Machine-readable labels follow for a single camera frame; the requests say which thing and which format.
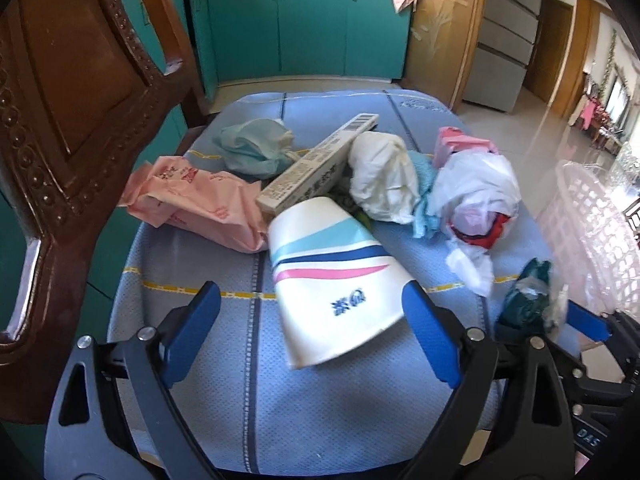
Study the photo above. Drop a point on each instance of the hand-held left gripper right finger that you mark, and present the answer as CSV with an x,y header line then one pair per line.
x,y
430,335

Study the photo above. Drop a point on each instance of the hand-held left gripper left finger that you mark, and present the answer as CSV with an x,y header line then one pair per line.
x,y
192,332

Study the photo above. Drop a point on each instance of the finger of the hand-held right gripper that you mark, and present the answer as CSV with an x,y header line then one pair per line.
x,y
587,321
510,335

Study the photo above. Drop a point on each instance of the dark green plastic wrapper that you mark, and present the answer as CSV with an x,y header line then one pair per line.
x,y
525,300

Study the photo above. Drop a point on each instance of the pink plastic laundry basket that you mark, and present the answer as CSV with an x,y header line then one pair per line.
x,y
590,230

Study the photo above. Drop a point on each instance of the striped white paper cup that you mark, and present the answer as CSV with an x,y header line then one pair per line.
x,y
325,280

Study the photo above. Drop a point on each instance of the pink printed plastic bag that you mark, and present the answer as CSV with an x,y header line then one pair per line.
x,y
200,200

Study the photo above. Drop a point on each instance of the white and red plastic bag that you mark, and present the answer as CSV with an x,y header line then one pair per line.
x,y
475,185

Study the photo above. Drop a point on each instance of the blue mesh cloth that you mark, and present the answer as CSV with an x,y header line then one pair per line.
x,y
425,180

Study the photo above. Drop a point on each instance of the pink carton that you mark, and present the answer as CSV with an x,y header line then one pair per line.
x,y
457,145

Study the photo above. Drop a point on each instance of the light green plastic bag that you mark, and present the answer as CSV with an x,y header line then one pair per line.
x,y
250,147

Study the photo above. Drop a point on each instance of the long beige cardboard box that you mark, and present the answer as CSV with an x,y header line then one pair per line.
x,y
310,170

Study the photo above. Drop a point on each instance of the pink hanging clothes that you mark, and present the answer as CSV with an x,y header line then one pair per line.
x,y
592,112

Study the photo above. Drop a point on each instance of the green garland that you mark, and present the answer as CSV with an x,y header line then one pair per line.
x,y
610,65

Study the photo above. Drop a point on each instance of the brown wooden door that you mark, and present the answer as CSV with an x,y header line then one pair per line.
x,y
547,50

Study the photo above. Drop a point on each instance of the wooden frosted glass partition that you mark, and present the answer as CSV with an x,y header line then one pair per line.
x,y
440,60

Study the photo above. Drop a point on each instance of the silver refrigerator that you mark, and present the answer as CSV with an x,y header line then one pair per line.
x,y
500,45

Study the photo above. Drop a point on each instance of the carved wooden chair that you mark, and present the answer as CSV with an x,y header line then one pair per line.
x,y
75,60

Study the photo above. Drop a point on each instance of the teal kitchen cabinets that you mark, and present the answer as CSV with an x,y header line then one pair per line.
x,y
310,25

